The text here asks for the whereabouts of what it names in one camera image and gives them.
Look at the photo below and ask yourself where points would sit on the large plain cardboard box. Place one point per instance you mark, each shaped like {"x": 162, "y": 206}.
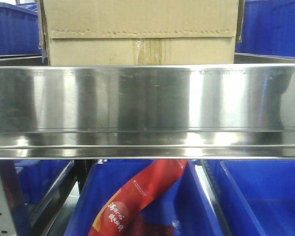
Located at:
{"x": 140, "y": 32}

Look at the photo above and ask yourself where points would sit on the blue bin lower middle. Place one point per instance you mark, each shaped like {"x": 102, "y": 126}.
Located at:
{"x": 183, "y": 210}

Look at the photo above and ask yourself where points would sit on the blue bin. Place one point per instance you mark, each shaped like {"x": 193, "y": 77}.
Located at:
{"x": 37, "y": 176}
{"x": 19, "y": 29}
{"x": 268, "y": 28}
{"x": 183, "y": 210}
{"x": 257, "y": 197}

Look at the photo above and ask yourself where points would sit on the red snack bag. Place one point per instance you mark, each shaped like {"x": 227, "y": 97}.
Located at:
{"x": 135, "y": 195}

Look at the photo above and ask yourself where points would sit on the blue bin lower left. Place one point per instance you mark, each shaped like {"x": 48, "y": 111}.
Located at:
{"x": 37, "y": 176}

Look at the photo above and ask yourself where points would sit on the blue bin lower right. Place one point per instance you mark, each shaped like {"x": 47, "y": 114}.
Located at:
{"x": 257, "y": 197}

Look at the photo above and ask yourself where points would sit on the blue bin upper right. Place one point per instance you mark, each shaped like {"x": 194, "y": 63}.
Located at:
{"x": 268, "y": 28}

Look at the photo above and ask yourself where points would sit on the blue bin upper left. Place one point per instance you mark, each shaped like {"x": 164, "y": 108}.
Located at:
{"x": 19, "y": 29}

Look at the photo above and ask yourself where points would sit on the stainless steel shelf rail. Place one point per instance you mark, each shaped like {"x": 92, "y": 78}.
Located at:
{"x": 237, "y": 111}

